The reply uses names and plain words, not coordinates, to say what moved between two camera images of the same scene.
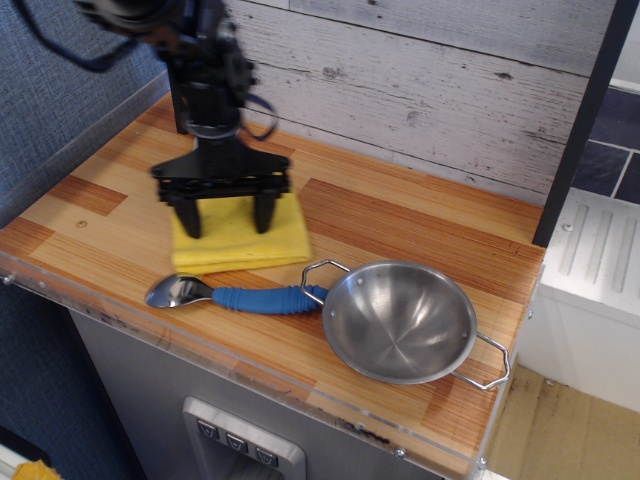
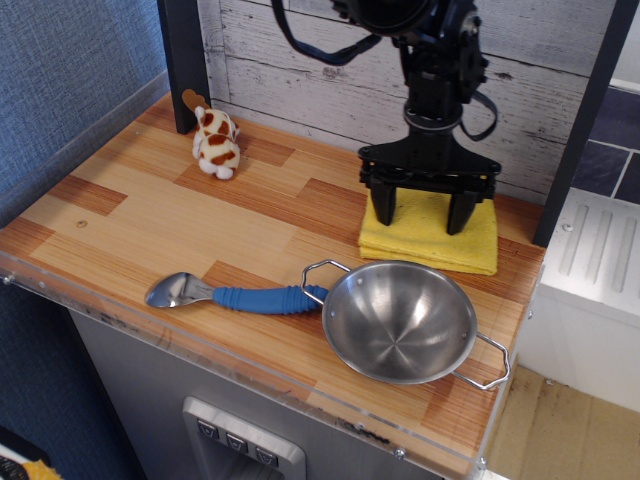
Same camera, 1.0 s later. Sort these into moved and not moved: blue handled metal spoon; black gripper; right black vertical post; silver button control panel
Moved: black gripper
Not moved: silver button control panel; right black vertical post; blue handled metal spoon
